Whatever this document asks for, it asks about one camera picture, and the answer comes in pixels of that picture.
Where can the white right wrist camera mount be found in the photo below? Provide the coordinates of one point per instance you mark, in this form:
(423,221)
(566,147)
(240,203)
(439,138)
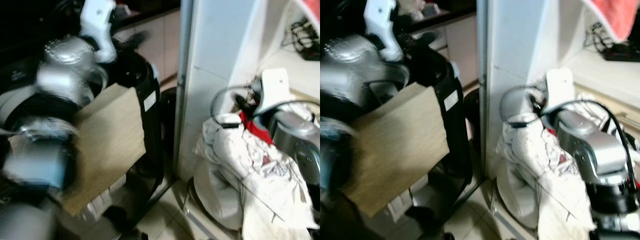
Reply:
(559,90)
(272,90)

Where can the beige cabinet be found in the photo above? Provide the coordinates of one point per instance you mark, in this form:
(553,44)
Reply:
(460,45)
(160,45)

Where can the white printed garment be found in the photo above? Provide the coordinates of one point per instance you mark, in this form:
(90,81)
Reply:
(540,165)
(260,180)

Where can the beige wooden board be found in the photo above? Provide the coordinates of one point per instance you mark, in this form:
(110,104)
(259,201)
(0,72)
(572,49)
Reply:
(107,145)
(400,150)

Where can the white laundry basket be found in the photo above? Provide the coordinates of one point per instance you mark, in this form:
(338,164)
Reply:
(515,192)
(215,195)

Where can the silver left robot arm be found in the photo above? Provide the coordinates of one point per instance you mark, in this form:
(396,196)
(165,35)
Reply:
(60,75)
(350,70)

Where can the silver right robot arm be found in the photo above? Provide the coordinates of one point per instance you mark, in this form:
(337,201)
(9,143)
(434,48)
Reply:
(295,140)
(595,150)

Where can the red cloth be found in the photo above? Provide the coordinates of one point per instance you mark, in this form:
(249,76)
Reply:
(552,132)
(255,131)

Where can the black power strip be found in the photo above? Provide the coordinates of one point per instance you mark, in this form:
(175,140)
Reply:
(622,52)
(311,53)

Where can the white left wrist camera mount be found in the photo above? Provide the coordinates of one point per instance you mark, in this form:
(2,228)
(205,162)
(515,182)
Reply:
(382,25)
(100,25)

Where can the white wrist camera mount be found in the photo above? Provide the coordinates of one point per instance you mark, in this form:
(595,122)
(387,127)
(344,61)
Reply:
(382,25)
(100,25)
(272,90)
(559,90)

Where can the pink towel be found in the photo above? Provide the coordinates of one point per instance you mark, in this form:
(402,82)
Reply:
(311,7)
(617,17)

